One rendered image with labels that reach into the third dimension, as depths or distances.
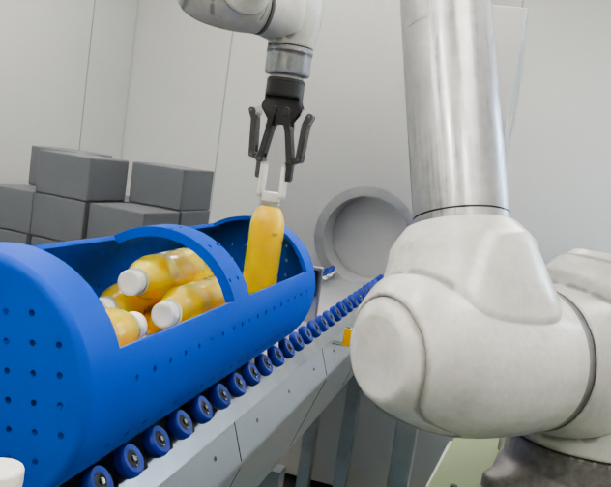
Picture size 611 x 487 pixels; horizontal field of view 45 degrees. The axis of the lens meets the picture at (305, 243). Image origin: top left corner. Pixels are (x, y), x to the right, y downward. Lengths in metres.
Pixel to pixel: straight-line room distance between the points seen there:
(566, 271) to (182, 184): 3.92
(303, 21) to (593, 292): 0.82
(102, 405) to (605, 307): 0.53
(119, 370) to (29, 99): 5.11
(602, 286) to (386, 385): 0.27
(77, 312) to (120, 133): 6.05
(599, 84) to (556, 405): 5.03
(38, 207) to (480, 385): 4.21
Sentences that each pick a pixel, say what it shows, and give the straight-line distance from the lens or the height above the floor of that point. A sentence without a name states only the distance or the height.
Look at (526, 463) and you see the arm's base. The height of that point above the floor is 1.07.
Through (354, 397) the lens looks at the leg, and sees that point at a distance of 2.77.
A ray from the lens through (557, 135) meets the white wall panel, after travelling 5.69.
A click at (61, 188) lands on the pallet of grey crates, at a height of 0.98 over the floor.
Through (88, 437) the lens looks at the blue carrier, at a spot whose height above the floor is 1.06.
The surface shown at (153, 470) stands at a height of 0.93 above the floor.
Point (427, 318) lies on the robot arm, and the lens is 0.66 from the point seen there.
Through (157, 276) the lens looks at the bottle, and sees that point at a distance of 1.14.
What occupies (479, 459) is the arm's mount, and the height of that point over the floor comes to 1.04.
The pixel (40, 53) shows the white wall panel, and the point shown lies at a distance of 5.94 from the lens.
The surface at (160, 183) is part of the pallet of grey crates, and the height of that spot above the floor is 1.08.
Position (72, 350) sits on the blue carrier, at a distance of 0.78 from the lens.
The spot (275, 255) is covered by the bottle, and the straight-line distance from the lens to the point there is 1.46.
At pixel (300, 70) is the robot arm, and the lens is 1.44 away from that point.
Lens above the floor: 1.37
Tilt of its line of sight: 7 degrees down
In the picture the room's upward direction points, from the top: 8 degrees clockwise
